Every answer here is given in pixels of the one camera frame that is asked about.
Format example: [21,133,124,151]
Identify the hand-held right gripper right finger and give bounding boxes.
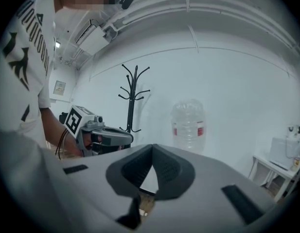
[141,143,279,233]

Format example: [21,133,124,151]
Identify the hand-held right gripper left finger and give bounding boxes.
[54,143,154,233]

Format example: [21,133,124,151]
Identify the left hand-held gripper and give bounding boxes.
[65,105,135,158]

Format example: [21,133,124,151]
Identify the person's left forearm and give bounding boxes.
[39,107,84,158]

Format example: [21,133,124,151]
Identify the person's left hand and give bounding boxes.
[83,132,103,152]

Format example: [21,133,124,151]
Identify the clear water bottle red label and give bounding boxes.
[170,98,206,153]

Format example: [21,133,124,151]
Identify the white table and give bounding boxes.
[248,153,300,202]

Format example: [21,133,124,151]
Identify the white box appliance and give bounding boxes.
[269,136,300,171]

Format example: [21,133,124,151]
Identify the white air conditioner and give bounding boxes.
[74,18,110,56]

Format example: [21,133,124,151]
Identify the person's white printed shirt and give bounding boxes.
[0,0,58,150]

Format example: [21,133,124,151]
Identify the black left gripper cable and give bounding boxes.
[54,129,68,160]

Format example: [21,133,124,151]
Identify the beige wall panel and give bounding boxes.
[54,80,67,97]

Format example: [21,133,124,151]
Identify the white ceiling duct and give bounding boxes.
[101,0,300,55]

